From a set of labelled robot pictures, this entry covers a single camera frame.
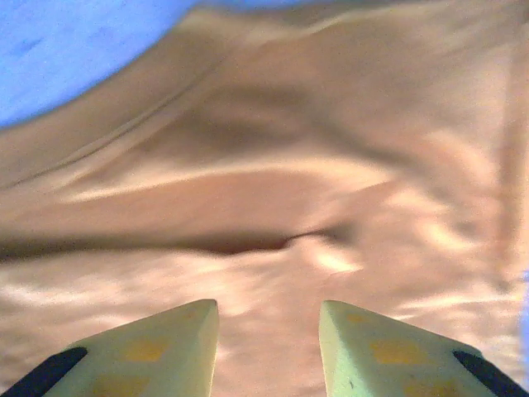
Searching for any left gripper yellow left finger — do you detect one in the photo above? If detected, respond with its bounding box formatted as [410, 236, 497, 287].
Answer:
[0, 298, 219, 397]

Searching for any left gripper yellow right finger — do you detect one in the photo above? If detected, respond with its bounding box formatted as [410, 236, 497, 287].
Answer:
[318, 299, 529, 397]

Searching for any yellow t-shirt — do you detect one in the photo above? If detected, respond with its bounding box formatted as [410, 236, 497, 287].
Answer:
[0, 0, 529, 397]

